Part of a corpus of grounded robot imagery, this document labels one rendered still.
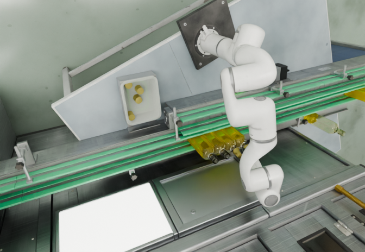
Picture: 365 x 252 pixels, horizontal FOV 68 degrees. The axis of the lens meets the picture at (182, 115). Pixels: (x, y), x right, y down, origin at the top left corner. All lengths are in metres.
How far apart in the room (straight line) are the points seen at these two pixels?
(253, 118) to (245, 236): 0.49
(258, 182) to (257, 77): 0.34
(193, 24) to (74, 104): 0.66
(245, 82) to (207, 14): 0.60
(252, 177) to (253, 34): 0.50
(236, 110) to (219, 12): 0.70
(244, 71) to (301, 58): 1.03
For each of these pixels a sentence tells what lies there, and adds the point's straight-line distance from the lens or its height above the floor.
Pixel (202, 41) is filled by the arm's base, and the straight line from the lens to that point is 1.36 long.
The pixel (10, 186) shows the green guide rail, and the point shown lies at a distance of 1.30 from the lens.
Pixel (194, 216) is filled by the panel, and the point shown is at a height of 1.27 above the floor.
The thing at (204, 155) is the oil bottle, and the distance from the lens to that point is 1.25.
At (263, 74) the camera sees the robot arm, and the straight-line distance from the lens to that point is 0.87.
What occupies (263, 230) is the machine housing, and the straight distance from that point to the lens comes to 1.16.
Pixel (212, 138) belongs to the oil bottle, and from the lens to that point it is 1.31.
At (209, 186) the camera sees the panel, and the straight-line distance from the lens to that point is 1.28.
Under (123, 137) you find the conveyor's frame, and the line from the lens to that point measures 1.34.
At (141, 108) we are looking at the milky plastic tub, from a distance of 1.37.
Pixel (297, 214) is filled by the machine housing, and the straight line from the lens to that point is 1.24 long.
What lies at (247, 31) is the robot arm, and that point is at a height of 1.17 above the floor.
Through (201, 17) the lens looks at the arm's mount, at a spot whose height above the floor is 0.78.
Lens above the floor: 1.99
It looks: 56 degrees down
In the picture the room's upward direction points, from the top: 135 degrees clockwise
